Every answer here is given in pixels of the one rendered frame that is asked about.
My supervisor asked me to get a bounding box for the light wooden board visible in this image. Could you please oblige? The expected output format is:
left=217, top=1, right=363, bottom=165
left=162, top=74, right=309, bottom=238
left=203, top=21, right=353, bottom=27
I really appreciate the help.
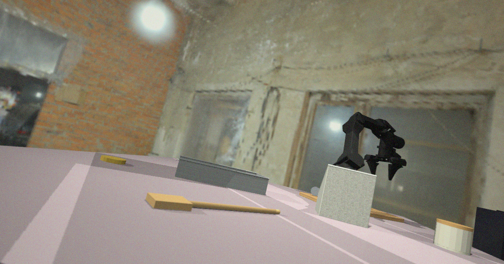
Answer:
left=299, top=192, right=404, bottom=222

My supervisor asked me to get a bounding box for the yellow flat disc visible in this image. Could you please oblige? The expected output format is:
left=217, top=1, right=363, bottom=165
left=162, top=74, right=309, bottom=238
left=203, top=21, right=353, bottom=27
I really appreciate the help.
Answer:
left=100, top=155, right=126, bottom=164

